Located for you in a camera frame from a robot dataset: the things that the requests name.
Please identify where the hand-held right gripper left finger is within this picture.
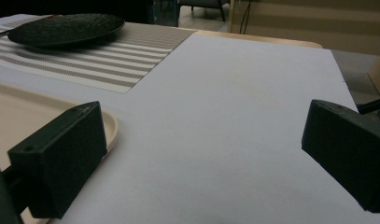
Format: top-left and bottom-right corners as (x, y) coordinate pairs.
(7, 100), (108, 220)

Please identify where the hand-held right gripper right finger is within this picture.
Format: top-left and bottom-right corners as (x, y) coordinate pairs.
(301, 99), (380, 215)

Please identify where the black stand leg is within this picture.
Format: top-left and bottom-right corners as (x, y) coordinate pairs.
(356, 96), (380, 116)

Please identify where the beige plastic tray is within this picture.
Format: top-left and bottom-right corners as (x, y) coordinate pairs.
(0, 81), (120, 224)

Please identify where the striped beige placemat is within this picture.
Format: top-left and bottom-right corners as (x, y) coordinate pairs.
(0, 14), (196, 94)

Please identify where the black textured plate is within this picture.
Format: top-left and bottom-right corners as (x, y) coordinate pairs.
(7, 13), (126, 48)

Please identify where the dark chair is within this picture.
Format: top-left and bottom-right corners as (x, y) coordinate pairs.
(177, 0), (232, 22)

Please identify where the black cable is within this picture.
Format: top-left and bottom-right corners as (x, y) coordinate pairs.
(239, 0), (253, 35)

